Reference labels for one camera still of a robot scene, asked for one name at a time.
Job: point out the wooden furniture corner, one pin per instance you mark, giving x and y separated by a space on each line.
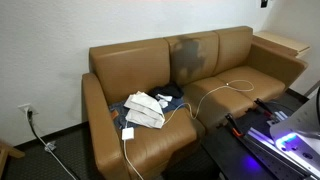
6 151

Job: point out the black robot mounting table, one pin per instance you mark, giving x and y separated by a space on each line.
254 156

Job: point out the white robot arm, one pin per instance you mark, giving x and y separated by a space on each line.
298 137

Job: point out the black red clamp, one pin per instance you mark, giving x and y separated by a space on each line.
260 103

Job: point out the black orange clamp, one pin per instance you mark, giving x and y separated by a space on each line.
235 129

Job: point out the white folded cloth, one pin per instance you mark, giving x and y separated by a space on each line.
144 110

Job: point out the blue denim jeans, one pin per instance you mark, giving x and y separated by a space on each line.
119 111

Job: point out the black garment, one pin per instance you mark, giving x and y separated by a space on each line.
170 89

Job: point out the white power adapter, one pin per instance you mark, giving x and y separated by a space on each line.
128 133

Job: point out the brown leather sofa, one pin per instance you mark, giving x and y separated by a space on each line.
220 72

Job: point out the light wooden side table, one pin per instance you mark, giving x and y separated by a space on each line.
281 44

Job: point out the white wall outlet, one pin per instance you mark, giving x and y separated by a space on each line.
27 107

